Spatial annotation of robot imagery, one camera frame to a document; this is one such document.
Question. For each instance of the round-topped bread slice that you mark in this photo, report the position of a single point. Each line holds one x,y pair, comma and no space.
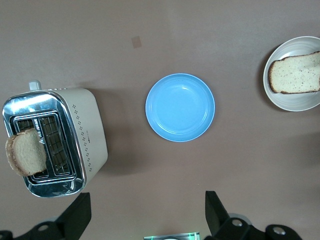
27,152

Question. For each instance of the small brown square patch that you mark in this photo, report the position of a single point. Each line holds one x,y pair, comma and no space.
136,42

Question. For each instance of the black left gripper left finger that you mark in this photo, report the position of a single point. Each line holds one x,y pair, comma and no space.
62,225

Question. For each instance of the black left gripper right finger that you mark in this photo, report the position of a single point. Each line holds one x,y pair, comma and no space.
225,230

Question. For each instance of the square white bread slice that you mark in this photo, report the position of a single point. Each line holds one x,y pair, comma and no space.
295,75

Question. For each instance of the blue plate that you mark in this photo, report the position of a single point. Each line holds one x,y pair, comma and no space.
180,107

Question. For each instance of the beige chrome toaster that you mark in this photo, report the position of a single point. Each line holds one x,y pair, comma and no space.
85,125

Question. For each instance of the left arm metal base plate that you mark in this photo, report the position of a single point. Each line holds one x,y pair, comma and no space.
172,235

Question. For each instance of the beige plate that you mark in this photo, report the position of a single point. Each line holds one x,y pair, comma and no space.
287,105

